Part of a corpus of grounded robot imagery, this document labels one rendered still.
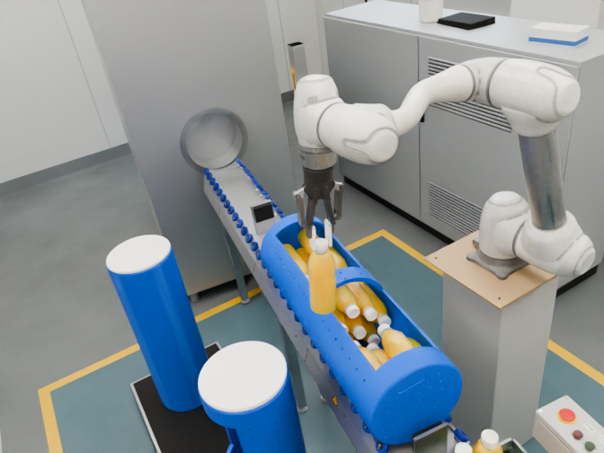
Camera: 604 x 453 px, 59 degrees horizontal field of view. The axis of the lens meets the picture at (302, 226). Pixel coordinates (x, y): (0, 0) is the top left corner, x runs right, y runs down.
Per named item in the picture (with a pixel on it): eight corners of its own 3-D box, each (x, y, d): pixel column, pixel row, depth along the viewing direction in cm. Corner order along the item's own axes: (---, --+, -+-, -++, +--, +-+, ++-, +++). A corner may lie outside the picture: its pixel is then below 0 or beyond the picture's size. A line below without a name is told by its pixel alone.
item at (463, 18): (460, 16, 338) (460, 10, 336) (499, 22, 314) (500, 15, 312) (432, 24, 330) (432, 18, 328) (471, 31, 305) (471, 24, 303)
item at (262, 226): (275, 226, 254) (270, 198, 246) (278, 230, 251) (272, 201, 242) (255, 233, 251) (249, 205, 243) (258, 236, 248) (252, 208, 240)
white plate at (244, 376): (238, 330, 180) (239, 332, 181) (179, 386, 163) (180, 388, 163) (304, 359, 165) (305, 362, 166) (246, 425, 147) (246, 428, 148)
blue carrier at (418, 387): (334, 255, 220) (316, 199, 204) (468, 410, 149) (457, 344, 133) (272, 287, 215) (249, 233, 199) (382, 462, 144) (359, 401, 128)
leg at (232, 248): (248, 297, 358) (229, 219, 324) (251, 302, 353) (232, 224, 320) (240, 300, 356) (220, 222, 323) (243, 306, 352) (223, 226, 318)
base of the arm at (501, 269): (491, 235, 211) (492, 224, 208) (537, 261, 194) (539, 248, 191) (457, 253, 204) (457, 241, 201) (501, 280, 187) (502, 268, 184)
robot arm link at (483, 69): (447, 56, 145) (487, 63, 135) (491, 47, 154) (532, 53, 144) (442, 102, 152) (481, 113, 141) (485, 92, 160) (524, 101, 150)
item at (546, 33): (541, 37, 278) (543, 22, 274) (587, 41, 261) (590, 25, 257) (528, 42, 272) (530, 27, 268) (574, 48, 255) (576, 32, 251)
